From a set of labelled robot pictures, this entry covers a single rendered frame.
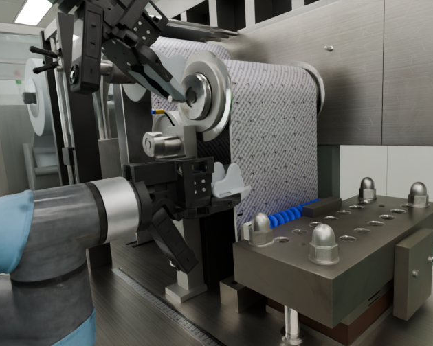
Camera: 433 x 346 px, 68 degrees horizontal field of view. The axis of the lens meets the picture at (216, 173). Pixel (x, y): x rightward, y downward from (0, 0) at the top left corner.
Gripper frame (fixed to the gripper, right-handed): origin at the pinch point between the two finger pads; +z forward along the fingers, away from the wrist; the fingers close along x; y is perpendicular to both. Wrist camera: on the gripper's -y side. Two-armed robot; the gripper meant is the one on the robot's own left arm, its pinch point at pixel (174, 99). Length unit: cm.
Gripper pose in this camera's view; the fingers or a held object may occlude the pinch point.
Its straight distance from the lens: 54.8
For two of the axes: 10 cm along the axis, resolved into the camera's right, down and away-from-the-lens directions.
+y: 4.4, -8.5, 2.8
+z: 6.2, 5.2, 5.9
